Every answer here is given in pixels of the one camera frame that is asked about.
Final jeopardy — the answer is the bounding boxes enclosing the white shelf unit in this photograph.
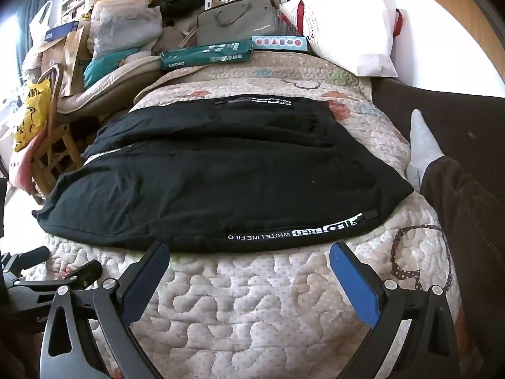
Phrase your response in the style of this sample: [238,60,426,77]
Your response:
[61,0,89,20]

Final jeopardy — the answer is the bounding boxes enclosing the white bag red handles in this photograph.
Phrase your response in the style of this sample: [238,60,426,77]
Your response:
[279,0,405,77]

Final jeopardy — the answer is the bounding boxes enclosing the grey laptop bag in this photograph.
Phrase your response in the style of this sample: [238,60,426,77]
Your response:
[196,0,282,46]

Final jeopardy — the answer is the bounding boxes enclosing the wooden chair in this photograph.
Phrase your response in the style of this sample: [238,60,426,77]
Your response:
[29,65,103,202]

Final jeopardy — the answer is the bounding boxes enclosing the dark brown bedding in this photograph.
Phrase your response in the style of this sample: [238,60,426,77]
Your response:
[371,77,505,206]

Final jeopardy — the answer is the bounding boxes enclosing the quilted patchwork blanket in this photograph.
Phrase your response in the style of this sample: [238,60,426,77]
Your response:
[24,53,462,379]

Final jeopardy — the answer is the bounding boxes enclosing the black pants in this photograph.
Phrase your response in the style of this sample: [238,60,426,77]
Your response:
[32,94,415,254]

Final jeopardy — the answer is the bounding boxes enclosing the teal paper pack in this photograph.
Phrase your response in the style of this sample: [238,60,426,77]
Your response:
[160,40,254,72]

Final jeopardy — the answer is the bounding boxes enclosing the beige bag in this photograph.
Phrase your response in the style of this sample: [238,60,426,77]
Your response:
[158,24,200,54]

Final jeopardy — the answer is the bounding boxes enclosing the teal cloth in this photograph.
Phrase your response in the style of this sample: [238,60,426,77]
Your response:
[83,47,143,87]

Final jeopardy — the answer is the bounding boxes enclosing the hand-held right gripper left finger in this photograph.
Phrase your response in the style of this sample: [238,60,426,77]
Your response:
[39,240,171,379]

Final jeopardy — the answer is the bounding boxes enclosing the clear plastic bag of clothes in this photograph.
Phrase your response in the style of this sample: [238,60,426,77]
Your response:
[90,0,163,54]

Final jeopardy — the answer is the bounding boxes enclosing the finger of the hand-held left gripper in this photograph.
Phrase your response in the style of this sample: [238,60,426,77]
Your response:
[0,246,51,275]
[16,260,103,291]

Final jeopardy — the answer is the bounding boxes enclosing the brown paper bag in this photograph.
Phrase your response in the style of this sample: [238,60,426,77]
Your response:
[39,27,93,97]

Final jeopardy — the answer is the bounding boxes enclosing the light blue shapes box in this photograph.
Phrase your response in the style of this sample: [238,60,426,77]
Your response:
[252,35,309,52]

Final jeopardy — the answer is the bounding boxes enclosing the beige seat cushion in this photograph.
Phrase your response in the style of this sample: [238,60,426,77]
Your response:
[57,56,166,117]

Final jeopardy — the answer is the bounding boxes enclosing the person's brown trouser leg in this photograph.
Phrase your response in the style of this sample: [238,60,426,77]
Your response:
[420,156,505,364]

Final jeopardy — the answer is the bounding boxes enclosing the dark blue curtain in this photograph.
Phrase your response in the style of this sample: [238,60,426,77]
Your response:
[20,0,52,16]

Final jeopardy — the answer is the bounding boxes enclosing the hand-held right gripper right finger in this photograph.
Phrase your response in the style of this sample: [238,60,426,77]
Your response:
[329,241,466,379]

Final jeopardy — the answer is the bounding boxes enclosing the person's grey sock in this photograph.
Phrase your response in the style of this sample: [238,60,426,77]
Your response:
[406,108,446,190]

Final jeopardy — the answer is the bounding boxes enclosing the white tote bag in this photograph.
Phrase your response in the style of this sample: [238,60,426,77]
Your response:
[28,1,54,48]

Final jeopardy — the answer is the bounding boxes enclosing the yellow plastic bag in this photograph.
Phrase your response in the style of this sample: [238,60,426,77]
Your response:
[13,78,53,153]

